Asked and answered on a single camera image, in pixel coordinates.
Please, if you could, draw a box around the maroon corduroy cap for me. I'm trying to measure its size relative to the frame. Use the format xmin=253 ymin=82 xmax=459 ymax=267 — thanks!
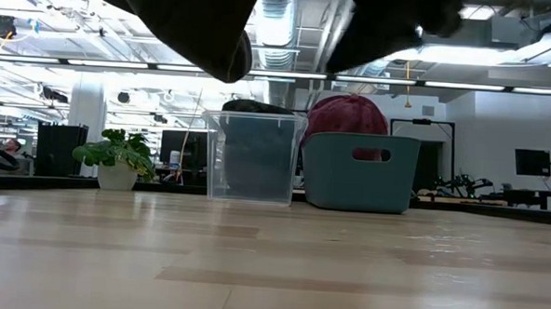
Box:
xmin=302 ymin=91 xmax=392 ymax=163

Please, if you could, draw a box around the teal plastic bin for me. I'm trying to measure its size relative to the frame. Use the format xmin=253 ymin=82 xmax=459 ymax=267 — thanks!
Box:
xmin=299 ymin=130 xmax=423 ymax=216

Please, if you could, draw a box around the clear plastic bin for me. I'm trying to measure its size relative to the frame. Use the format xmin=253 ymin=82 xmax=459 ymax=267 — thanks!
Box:
xmin=200 ymin=109 xmax=310 ymax=207

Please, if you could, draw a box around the black computer monitor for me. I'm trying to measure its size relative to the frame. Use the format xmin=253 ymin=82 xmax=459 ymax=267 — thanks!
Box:
xmin=158 ymin=129 xmax=209 ymax=172

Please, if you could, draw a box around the green plant in white pot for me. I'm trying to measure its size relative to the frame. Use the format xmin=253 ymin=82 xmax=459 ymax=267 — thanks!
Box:
xmin=70 ymin=127 xmax=159 ymax=193

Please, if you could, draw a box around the black cabinet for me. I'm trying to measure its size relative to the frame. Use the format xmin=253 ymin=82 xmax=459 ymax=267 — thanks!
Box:
xmin=35 ymin=123 xmax=90 ymax=179

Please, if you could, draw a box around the black background desk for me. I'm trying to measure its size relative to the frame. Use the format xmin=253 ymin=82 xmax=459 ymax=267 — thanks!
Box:
xmin=477 ymin=154 xmax=551 ymax=212

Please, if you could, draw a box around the person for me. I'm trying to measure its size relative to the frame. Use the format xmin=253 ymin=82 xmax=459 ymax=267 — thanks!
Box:
xmin=0 ymin=137 xmax=37 ymax=177

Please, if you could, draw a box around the black ceiling-hung device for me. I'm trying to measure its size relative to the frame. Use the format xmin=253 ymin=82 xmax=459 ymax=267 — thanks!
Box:
xmin=0 ymin=15 xmax=18 ymax=41

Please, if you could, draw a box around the yellow hanging cord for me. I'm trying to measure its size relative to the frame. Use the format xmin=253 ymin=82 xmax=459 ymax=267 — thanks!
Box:
xmin=401 ymin=60 xmax=414 ymax=109

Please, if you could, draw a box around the black stand frame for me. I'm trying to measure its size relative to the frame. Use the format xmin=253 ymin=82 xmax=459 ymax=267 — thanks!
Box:
xmin=387 ymin=116 xmax=458 ymax=195

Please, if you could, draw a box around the black aluminium rig frame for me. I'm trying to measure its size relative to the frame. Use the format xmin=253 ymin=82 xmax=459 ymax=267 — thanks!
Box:
xmin=0 ymin=173 xmax=551 ymax=228

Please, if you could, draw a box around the black wall monitor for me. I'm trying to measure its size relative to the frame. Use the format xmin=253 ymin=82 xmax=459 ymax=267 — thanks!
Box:
xmin=514 ymin=148 xmax=551 ymax=178

